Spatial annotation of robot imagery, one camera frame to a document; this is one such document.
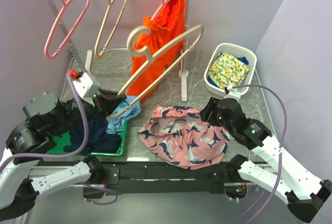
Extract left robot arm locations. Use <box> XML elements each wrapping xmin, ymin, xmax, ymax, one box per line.
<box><xmin>1</xmin><ymin>91</ymin><xmax>126</xmax><ymax>221</ymax></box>

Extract pink patterned shorts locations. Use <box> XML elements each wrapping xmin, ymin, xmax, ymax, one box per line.
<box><xmin>137</xmin><ymin>106</ymin><xmax>230</xmax><ymax>170</ymax></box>

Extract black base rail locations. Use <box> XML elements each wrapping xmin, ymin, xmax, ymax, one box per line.
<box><xmin>94</xmin><ymin>162</ymin><xmax>253</xmax><ymax>196</ymax></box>

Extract light blue shorts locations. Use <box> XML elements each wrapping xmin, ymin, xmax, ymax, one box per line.
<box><xmin>105</xmin><ymin>95</ymin><xmax>141</xmax><ymax>134</ymax></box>

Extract lemon print cloth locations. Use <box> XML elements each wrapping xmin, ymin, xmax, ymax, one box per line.
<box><xmin>207</xmin><ymin>53</ymin><xmax>250</xmax><ymax>89</ymax></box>

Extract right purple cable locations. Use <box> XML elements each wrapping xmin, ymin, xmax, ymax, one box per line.
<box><xmin>228</xmin><ymin>83</ymin><xmax>288</xmax><ymax>224</ymax></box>

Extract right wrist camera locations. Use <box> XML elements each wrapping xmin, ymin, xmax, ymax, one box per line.
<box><xmin>224</xmin><ymin>85</ymin><xmax>241</xmax><ymax>101</ymax></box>

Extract navy blue garment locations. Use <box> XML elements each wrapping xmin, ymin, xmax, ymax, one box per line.
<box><xmin>63</xmin><ymin>98</ymin><xmax>122</xmax><ymax>155</ymax></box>

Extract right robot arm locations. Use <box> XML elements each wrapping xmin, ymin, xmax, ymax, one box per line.
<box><xmin>200</xmin><ymin>97</ymin><xmax>331</xmax><ymax>223</ymax></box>

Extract orange shorts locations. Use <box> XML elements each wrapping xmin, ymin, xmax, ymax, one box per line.
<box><xmin>126</xmin><ymin>0</ymin><xmax>187</xmax><ymax>103</ymax></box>

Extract green plastic tray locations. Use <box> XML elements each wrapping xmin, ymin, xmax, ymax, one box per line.
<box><xmin>48</xmin><ymin>121</ymin><xmax>128</xmax><ymax>157</ymax></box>

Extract white clothes rack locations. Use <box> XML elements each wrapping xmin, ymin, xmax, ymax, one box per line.
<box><xmin>44</xmin><ymin>0</ymin><xmax>190</xmax><ymax>101</ymax></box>

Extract pink hanger far left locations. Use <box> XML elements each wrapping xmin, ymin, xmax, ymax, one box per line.
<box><xmin>43</xmin><ymin>0</ymin><xmax>90</xmax><ymax>60</ymax></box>

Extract beige hanger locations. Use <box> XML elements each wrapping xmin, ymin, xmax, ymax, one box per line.
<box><xmin>107</xmin><ymin>24</ymin><xmax>204</xmax><ymax>120</ymax></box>
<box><xmin>93</xmin><ymin>0</ymin><xmax>128</xmax><ymax>59</ymax></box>

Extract white plastic basket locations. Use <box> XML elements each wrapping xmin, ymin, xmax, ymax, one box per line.
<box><xmin>204</xmin><ymin>43</ymin><xmax>257</xmax><ymax>96</ymax></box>

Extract blue cloth in basket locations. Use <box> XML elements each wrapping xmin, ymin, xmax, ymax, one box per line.
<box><xmin>217</xmin><ymin>52</ymin><xmax>249</xmax><ymax>65</ymax></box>

